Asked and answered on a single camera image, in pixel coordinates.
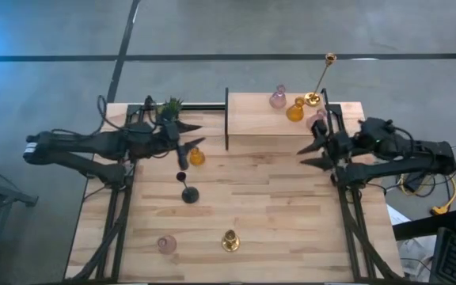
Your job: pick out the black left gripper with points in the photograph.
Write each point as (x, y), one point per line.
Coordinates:
(172, 136)

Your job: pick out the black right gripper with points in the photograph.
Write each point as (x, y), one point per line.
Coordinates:
(338, 145)

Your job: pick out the amber glass candle holder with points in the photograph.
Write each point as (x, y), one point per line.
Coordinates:
(198, 157)
(295, 112)

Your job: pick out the pink glass candle holder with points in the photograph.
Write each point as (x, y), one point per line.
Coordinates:
(167, 245)
(313, 118)
(278, 99)

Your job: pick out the gold candlestick holder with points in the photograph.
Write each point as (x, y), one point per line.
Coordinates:
(230, 241)
(312, 99)

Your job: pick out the black candlestick holder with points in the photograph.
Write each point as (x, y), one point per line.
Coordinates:
(190, 194)

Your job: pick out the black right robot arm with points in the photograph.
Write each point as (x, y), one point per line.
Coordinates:
(410, 156)

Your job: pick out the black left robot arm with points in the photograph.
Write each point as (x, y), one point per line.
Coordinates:
(73, 144)

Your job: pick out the small green potted plant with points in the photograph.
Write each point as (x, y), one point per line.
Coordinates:
(172, 106)

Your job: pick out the wooden shelf with black brackets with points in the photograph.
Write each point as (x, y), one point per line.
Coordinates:
(251, 118)

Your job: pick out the black power adapter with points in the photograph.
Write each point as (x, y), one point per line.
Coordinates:
(412, 184)

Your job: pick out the black desk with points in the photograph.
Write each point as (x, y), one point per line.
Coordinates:
(422, 227)

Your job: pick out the white plastic sheet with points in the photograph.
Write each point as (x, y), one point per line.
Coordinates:
(414, 253)

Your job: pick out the grey metal stand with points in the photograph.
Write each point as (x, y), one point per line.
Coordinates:
(14, 196)

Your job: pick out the black metal table frame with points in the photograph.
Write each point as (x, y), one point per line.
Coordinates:
(204, 107)

